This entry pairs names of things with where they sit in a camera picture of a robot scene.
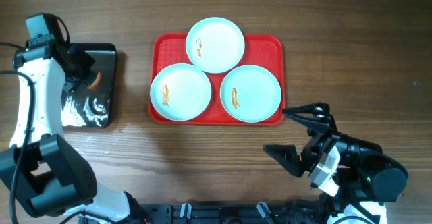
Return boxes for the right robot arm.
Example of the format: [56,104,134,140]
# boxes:
[263,103,408,223]

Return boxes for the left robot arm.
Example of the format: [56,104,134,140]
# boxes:
[1,13,151,223]

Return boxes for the black rectangular water tray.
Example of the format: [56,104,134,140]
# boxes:
[61,43,117,128]

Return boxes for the green orange sponge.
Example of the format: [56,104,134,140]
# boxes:
[86,71,102,90]

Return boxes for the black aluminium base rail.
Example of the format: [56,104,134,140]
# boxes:
[141,200,331,224]

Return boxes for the white plate top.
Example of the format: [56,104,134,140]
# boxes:
[185,17,245,74]

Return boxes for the white plate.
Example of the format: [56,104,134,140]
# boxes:
[150,63,212,121]
[185,17,245,74]
[219,65,282,123]

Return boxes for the red plastic tray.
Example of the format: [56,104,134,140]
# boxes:
[151,32,286,126]

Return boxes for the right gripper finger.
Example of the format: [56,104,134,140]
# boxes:
[263,144,304,177]
[282,102,338,133]

